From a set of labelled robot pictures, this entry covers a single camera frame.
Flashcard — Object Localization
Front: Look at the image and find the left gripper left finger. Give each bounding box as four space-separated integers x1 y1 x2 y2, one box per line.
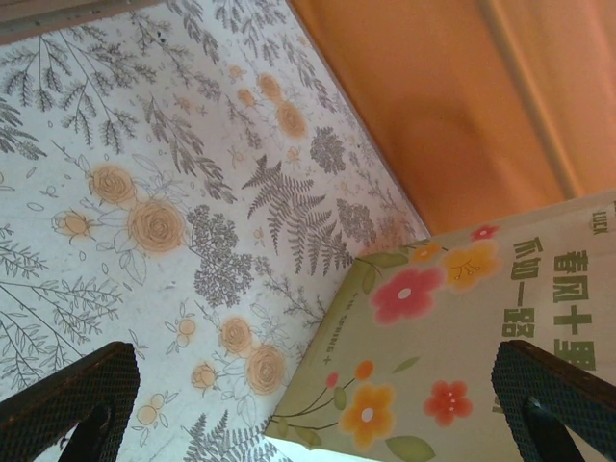
0 341 141 462

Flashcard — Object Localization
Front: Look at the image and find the aluminium table side rail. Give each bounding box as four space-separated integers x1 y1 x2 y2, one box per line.
0 0 163 47

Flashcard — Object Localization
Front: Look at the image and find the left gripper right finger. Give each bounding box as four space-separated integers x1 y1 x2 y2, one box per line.
491 339 616 462

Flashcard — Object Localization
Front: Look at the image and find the white floral paper bag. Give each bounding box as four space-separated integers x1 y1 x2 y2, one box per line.
263 190 616 462

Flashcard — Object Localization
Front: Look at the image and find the floral tablecloth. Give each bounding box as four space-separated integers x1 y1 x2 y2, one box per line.
0 0 432 462

